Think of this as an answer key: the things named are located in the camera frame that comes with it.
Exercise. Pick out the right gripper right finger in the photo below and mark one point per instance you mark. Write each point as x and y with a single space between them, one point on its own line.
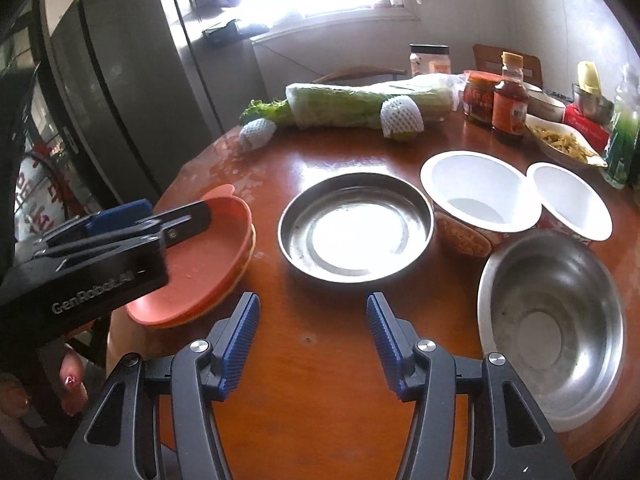
508 435

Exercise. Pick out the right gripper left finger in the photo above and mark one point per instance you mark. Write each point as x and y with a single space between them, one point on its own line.
153 419

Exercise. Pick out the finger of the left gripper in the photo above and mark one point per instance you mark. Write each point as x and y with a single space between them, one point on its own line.
169 228
105 221

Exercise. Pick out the pink bear-shaped plate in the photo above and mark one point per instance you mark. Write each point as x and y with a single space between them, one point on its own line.
198 266

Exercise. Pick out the steel mixing bowl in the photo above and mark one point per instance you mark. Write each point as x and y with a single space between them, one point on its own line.
549 305

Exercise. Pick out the shallow steel round pan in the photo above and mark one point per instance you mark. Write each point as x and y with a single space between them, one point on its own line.
356 228

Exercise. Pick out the small white noodle cup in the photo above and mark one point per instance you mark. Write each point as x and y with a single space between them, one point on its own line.
569 204

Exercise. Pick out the large white noodle cup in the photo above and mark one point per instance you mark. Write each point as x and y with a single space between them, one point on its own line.
479 201

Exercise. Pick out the operator hand pink nails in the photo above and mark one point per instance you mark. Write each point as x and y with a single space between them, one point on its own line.
50 380

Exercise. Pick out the grey refrigerator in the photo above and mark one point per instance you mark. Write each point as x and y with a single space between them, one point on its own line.
130 83

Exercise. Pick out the foam-netted fruit left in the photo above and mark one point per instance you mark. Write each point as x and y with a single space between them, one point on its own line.
256 134

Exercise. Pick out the foam-netted fruit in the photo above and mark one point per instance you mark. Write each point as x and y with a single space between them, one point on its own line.
256 134
401 119

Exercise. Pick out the wrapped napa cabbage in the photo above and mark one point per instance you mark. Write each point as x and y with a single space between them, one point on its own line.
331 105

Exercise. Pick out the curved wooden chair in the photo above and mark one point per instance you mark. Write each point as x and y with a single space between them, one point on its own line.
360 72

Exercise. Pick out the foam-netted fruit right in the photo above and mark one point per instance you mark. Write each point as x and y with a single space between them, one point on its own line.
401 119

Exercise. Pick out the clear jar black lid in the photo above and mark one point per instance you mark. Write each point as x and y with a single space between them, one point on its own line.
429 59

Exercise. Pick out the green liquid plastic bottle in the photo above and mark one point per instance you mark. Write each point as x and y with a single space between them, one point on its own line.
624 129

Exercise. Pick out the white dish of pickles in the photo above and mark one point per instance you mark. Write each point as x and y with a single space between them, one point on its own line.
563 144

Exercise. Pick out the red tissue box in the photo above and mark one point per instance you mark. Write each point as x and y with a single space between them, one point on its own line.
596 135

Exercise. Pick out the red chili sauce jar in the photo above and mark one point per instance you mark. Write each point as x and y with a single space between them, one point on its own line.
478 96

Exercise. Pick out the brown sauce bottle yellow cap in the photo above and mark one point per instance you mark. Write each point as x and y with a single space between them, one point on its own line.
510 100

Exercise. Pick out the white ceramic bowl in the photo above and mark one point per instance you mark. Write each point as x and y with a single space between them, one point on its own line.
544 107

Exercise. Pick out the small steel bowl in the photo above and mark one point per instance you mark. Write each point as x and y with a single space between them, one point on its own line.
598 109

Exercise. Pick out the yellow plastic juicer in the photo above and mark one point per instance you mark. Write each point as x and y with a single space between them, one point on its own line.
589 78

